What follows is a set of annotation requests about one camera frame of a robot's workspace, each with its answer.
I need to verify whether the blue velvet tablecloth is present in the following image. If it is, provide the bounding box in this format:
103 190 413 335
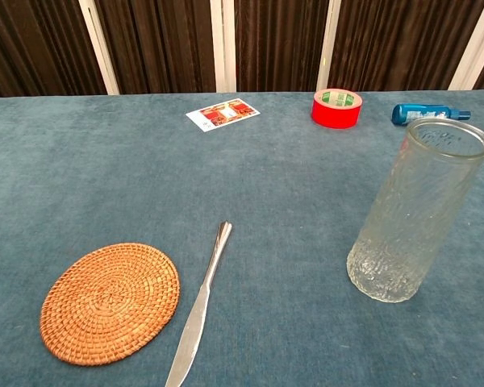
0 89 484 387

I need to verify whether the textured clear glass vase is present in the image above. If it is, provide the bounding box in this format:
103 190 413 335
346 117 484 304

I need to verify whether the red and white printed card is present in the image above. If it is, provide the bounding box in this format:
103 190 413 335
185 98 261 133

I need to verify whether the red tape roll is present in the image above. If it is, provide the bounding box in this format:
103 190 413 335
311 88 364 130

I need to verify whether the silver butter knife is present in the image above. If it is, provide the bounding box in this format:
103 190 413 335
164 220 233 387

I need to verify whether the dark brown pleated curtain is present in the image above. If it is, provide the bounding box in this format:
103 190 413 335
0 0 484 100

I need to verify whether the round woven rattan coaster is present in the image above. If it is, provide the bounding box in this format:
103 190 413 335
39 242 182 367

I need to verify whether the blue spray bottle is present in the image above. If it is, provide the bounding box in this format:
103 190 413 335
391 103 472 127

